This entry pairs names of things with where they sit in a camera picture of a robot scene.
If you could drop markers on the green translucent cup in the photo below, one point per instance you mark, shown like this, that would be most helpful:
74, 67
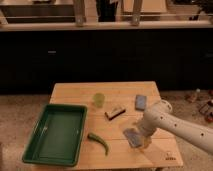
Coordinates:
98, 100

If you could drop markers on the grey-blue towel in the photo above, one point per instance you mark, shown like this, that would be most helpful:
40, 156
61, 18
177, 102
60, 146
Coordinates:
133, 137

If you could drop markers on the green plastic tray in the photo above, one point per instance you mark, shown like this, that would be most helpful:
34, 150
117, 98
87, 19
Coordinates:
57, 136

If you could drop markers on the blue sponge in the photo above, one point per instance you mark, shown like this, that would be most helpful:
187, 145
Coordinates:
140, 102

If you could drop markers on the wooden shelf rail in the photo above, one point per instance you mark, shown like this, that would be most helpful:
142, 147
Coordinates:
106, 26

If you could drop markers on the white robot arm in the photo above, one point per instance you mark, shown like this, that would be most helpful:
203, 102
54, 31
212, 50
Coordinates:
159, 115

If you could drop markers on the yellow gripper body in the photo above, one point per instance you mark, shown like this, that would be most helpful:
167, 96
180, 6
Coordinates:
145, 142

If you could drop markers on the black wooden eraser block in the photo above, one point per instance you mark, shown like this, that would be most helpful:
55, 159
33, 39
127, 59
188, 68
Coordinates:
115, 112

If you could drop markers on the green chili pepper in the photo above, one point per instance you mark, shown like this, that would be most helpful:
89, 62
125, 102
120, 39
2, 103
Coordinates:
94, 137

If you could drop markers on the wooden folding table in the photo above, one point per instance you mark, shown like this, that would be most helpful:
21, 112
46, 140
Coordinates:
162, 152

